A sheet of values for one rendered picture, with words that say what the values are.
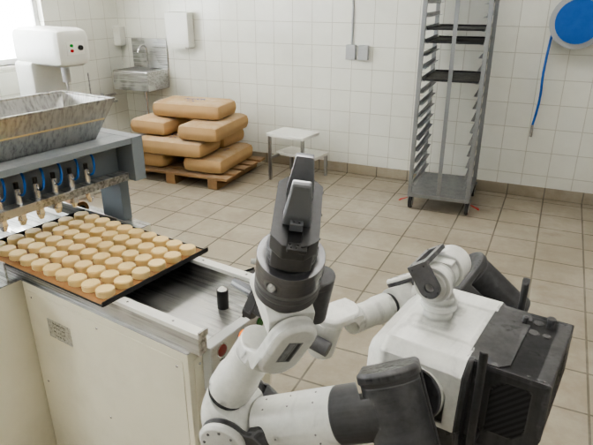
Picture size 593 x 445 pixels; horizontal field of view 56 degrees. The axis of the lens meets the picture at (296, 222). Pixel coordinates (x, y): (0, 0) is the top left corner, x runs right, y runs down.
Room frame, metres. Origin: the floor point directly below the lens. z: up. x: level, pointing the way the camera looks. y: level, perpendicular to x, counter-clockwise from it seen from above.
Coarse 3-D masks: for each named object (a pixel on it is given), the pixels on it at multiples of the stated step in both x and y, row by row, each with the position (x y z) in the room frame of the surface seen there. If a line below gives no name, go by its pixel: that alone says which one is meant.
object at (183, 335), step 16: (16, 272) 1.52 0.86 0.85; (48, 288) 1.43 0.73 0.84; (112, 304) 1.27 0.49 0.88; (128, 304) 1.24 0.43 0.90; (128, 320) 1.24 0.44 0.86; (144, 320) 1.20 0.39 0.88; (160, 320) 1.17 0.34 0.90; (176, 320) 1.17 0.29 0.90; (160, 336) 1.17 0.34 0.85; (176, 336) 1.14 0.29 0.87; (192, 336) 1.11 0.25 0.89; (192, 352) 1.11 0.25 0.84
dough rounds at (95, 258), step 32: (64, 224) 1.75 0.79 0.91; (96, 224) 1.74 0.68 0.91; (128, 224) 1.72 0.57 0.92; (0, 256) 1.52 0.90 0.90; (32, 256) 1.48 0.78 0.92; (64, 256) 1.48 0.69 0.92; (96, 256) 1.48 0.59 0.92; (128, 256) 1.48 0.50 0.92; (160, 256) 1.50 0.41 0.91; (64, 288) 1.32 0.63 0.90; (96, 288) 1.29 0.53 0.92; (128, 288) 1.32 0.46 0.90
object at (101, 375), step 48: (144, 288) 1.43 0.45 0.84; (192, 288) 1.43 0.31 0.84; (48, 336) 1.44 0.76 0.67; (96, 336) 1.30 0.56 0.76; (144, 336) 1.19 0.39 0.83; (48, 384) 1.47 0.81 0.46; (96, 384) 1.32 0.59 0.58; (144, 384) 1.20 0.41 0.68; (192, 384) 1.12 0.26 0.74; (96, 432) 1.34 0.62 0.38; (144, 432) 1.22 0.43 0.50; (192, 432) 1.11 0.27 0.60
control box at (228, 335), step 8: (240, 320) 1.26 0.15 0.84; (248, 320) 1.26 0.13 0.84; (256, 320) 1.29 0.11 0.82; (224, 328) 1.22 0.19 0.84; (232, 328) 1.22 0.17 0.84; (240, 328) 1.23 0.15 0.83; (216, 336) 1.18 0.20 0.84; (224, 336) 1.18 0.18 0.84; (232, 336) 1.20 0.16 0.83; (208, 344) 1.15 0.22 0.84; (216, 344) 1.15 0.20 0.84; (232, 344) 1.20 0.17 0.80; (208, 352) 1.14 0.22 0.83; (216, 352) 1.15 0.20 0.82; (208, 360) 1.14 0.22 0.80; (216, 360) 1.15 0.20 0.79; (208, 368) 1.14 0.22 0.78; (208, 376) 1.14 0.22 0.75; (208, 384) 1.14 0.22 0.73
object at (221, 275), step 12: (36, 216) 1.94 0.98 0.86; (48, 216) 1.90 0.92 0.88; (60, 216) 1.86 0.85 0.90; (192, 264) 1.50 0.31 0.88; (204, 264) 1.47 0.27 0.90; (216, 264) 1.47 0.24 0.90; (204, 276) 1.48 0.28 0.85; (216, 276) 1.45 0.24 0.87; (228, 276) 1.43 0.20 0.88; (240, 276) 1.40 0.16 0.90; (228, 288) 1.43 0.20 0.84
